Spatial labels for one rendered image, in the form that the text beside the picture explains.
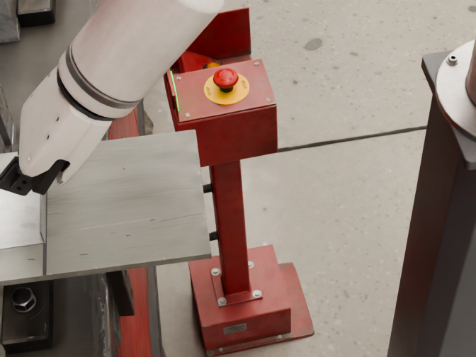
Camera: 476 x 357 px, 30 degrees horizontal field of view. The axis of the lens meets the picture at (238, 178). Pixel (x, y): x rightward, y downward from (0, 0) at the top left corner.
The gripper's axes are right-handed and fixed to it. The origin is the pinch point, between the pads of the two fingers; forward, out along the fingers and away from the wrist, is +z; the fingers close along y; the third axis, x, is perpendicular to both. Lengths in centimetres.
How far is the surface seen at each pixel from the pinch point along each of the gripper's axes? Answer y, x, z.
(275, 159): -85, 98, 57
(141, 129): -97, 69, 75
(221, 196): -39, 55, 31
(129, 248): 6.3, 12.2, -1.6
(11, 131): -23.0, 6.5, 17.3
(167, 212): 2.2, 15.6, -4.4
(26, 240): 3.7, 3.6, 5.4
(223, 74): -37, 35, 4
